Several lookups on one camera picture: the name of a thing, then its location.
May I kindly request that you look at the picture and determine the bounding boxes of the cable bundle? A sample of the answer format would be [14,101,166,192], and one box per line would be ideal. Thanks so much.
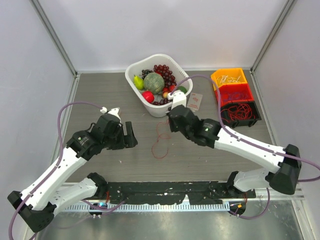
[151,118,172,160]

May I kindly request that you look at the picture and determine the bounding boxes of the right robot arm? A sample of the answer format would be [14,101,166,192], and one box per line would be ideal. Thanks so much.
[167,105,302,198]

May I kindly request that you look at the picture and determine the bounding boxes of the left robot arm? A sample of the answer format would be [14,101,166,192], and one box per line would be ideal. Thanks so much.
[7,113,138,233]

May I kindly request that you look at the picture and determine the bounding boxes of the white red card box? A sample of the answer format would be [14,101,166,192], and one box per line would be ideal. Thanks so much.
[187,92,203,112]

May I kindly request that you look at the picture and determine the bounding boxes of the dark red grapes front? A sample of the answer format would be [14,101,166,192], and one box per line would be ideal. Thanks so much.
[152,98,173,106]

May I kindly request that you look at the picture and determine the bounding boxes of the green lime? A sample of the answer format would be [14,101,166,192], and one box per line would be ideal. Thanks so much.
[177,85,188,94]

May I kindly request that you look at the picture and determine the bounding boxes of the red yellow cherries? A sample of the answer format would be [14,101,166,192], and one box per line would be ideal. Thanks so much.
[162,85,176,99]

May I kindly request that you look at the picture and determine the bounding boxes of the red apple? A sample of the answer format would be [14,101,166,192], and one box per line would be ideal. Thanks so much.
[141,90,155,104]

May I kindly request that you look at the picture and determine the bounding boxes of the red grape bunch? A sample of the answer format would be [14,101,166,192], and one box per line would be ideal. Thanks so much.
[153,64,177,87]

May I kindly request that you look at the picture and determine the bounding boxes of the green melon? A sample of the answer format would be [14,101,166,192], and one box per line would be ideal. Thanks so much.
[143,72,165,95]

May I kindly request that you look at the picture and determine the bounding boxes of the green pear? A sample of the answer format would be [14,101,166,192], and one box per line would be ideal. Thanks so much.
[133,75,144,91]

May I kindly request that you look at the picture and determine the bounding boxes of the dark purple grape bunch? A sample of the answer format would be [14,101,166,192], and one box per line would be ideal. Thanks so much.
[141,69,153,77]

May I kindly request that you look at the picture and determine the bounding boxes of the yellow storage bin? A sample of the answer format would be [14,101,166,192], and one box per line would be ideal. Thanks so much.
[210,68,248,91]

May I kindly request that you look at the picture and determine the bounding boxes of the red storage bin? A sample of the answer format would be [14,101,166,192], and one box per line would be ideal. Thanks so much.
[214,83,255,107]

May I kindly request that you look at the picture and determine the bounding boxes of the black storage bin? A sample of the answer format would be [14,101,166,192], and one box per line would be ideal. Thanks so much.
[220,101,262,129]

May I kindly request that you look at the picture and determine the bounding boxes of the white plastic basket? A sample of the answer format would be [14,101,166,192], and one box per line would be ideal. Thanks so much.
[125,53,188,118]

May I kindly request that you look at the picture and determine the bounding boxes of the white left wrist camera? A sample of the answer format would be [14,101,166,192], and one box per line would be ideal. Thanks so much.
[99,106,122,123]

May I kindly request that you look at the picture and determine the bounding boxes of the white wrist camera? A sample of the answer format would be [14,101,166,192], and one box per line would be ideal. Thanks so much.
[99,106,122,123]
[167,90,187,109]

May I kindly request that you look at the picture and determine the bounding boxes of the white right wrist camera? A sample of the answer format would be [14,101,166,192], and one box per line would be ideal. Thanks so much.
[167,90,187,109]

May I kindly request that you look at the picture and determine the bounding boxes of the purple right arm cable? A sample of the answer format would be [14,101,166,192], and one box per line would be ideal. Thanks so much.
[172,74,320,221]

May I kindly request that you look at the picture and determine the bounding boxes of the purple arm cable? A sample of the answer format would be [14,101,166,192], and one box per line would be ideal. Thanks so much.
[8,101,130,240]
[172,74,320,221]

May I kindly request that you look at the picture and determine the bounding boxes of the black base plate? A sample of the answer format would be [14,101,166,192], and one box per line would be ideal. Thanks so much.
[108,181,256,205]

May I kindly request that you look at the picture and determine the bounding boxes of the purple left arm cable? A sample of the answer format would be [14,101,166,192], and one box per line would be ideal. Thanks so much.
[8,101,130,240]

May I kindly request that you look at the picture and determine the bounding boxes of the aluminium rail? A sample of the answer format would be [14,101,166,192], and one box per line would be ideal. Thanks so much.
[53,182,304,214]

